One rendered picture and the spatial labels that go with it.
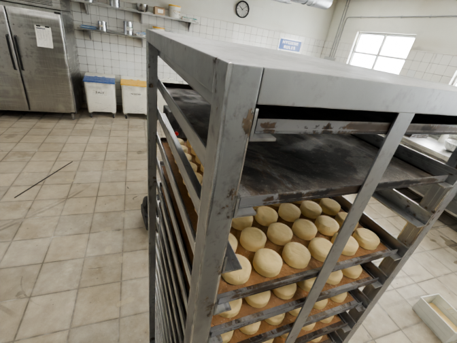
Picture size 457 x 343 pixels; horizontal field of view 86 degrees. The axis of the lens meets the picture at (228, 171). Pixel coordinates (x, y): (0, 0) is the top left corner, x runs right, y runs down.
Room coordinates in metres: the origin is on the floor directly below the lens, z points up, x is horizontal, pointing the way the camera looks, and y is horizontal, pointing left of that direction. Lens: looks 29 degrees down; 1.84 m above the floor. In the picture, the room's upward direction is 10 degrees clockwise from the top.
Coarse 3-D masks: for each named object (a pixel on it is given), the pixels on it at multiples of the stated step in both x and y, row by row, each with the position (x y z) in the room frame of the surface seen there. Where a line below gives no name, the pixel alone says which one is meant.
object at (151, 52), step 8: (152, 48) 0.75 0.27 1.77; (152, 56) 0.75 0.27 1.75; (152, 64) 0.75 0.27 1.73; (152, 72) 0.75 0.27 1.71; (152, 80) 0.75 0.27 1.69; (152, 88) 0.75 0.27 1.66; (152, 96) 0.75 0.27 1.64; (152, 104) 0.75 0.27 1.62; (152, 112) 0.75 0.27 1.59; (152, 120) 0.75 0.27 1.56; (152, 128) 0.75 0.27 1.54; (152, 136) 0.75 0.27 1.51; (152, 144) 0.75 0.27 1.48; (152, 152) 0.75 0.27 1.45; (152, 160) 0.75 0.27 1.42; (152, 168) 0.75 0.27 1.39; (152, 176) 0.75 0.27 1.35; (152, 184) 0.75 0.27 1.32; (152, 192) 0.75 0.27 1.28; (152, 200) 0.75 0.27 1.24; (152, 208) 0.75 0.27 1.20; (152, 216) 0.75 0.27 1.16; (152, 224) 0.75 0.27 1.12; (152, 232) 0.75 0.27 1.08; (152, 240) 0.75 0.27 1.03; (152, 248) 0.75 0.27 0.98; (152, 256) 0.75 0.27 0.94; (152, 264) 0.75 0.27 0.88; (152, 272) 0.75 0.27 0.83; (152, 280) 0.75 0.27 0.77; (152, 288) 0.75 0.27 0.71; (152, 296) 0.75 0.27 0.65; (152, 304) 0.75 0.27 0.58; (152, 312) 0.75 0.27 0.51; (152, 320) 0.75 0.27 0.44; (152, 328) 0.75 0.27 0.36; (152, 336) 0.75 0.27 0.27
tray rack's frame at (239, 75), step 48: (192, 48) 0.29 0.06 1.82; (240, 48) 0.50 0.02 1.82; (240, 96) 0.20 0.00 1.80; (288, 96) 0.22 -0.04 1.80; (336, 96) 0.24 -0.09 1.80; (384, 96) 0.27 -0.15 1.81; (432, 96) 0.31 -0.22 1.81; (240, 144) 0.20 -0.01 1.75; (384, 144) 0.30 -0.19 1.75; (432, 192) 0.41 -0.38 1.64; (336, 240) 0.30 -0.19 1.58; (192, 288) 0.21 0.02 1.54; (384, 288) 0.40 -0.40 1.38; (192, 336) 0.20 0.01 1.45; (288, 336) 0.30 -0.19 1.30
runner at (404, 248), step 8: (336, 200) 0.57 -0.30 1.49; (344, 200) 0.55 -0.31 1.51; (344, 208) 0.54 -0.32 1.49; (360, 216) 0.50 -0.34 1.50; (368, 216) 0.48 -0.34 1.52; (368, 224) 0.48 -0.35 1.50; (376, 224) 0.46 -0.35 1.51; (376, 232) 0.45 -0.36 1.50; (384, 232) 0.44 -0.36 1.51; (384, 240) 0.43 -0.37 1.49; (392, 240) 0.42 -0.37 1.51; (392, 248) 0.41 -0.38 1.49; (400, 248) 0.40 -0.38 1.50; (408, 248) 0.39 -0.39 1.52; (392, 256) 0.39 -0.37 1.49; (400, 256) 0.40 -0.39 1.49
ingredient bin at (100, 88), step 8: (88, 72) 5.07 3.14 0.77; (88, 80) 4.59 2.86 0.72; (96, 80) 4.67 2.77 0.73; (104, 80) 4.77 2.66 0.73; (112, 80) 4.86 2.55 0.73; (88, 88) 4.58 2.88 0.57; (96, 88) 4.64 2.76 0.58; (104, 88) 4.70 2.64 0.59; (112, 88) 4.76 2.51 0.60; (88, 96) 4.58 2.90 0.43; (96, 96) 4.64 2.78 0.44; (104, 96) 4.70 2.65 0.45; (112, 96) 4.76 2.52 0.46; (88, 104) 4.58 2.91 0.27; (96, 104) 4.63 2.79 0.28; (104, 104) 4.69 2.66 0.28; (112, 104) 4.76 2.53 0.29; (112, 112) 4.77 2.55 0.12
